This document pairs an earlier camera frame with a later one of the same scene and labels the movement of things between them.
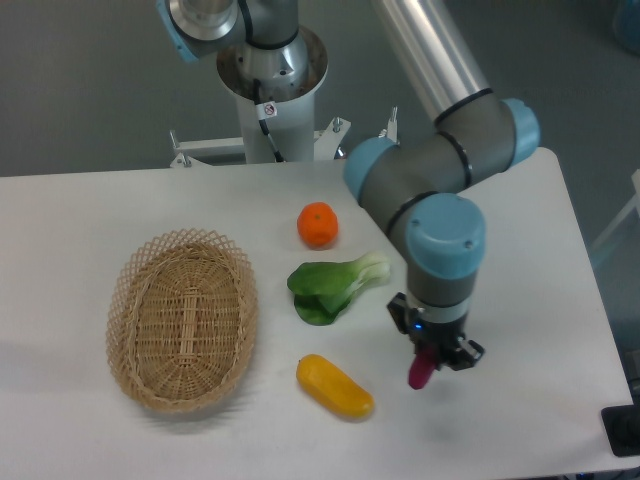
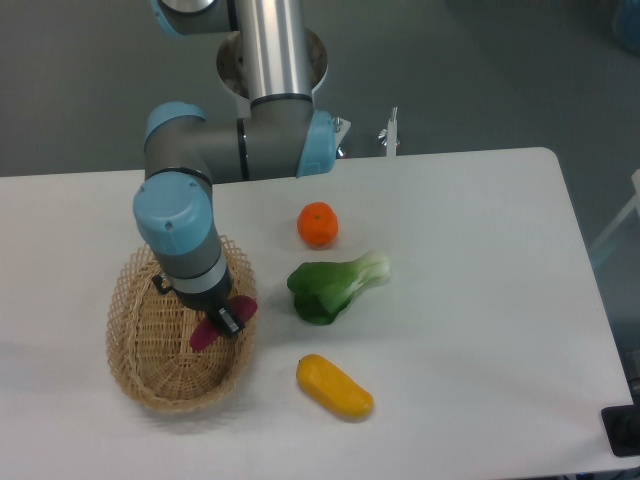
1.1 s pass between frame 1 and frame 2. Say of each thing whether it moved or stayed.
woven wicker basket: stayed
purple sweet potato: moved
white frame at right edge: stayed
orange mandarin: stayed
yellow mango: stayed
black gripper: moved
